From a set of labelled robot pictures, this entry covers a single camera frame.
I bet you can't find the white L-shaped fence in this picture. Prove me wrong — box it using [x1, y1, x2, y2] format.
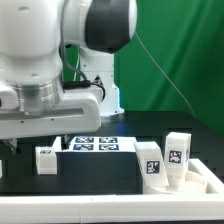
[0, 159, 224, 224]

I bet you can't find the white round stool seat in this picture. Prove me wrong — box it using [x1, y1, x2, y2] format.
[143, 171, 207, 194]

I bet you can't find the white fiducial marker sheet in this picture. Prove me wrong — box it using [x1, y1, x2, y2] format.
[53, 136, 136, 153]

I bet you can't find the white block at left edge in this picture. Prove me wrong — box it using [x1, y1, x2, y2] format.
[0, 160, 3, 179]

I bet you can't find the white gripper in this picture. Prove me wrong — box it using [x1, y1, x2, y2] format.
[0, 80, 102, 154]

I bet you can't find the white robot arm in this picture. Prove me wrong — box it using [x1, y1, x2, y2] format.
[0, 0, 137, 151]

